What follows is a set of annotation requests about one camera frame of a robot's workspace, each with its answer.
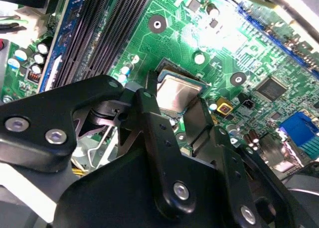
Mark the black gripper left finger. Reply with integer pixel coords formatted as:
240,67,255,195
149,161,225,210
0,69,199,221

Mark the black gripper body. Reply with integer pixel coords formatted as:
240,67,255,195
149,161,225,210
47,148,235,228

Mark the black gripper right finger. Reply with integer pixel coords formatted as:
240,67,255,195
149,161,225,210
183,97,300,228

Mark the silver green CPU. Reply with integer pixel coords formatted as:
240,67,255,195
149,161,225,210
156,68,203,114

